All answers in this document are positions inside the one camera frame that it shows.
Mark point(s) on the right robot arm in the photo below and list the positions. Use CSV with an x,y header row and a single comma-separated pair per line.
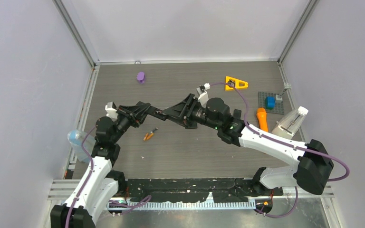
x,y
308,166

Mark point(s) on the yellow triangular toy block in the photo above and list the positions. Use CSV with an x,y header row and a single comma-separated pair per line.
x,y
235,83

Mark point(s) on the purple plastic cap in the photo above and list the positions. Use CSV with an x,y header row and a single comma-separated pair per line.
x,y
141,77

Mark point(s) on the black remote battery cover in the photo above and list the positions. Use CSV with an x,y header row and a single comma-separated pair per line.
x,y
191,126

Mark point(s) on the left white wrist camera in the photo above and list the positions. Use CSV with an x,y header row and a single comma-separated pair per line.
x,y
111,110

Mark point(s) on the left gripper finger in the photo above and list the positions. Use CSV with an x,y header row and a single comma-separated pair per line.
x,y
154,112
138,109

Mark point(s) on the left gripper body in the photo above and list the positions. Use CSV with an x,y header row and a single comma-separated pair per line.
x,y
127,118

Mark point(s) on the orange plastic flashlight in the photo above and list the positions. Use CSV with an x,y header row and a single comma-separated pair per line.
x,y
261,115

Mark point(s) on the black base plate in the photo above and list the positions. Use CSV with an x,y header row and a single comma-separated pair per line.
x,y
192,194

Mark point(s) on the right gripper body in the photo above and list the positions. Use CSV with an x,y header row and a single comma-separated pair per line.
x,y
189,117

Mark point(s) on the blue lego brick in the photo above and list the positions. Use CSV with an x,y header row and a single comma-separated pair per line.
x,y
269,102

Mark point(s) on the grey lego technic beam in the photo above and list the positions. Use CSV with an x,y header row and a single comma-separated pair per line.
x,y
279,96

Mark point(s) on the grey lego baseplate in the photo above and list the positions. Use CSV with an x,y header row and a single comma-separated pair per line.
x,y
279,107

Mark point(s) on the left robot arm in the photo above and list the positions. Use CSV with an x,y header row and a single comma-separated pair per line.
x,y
100,182

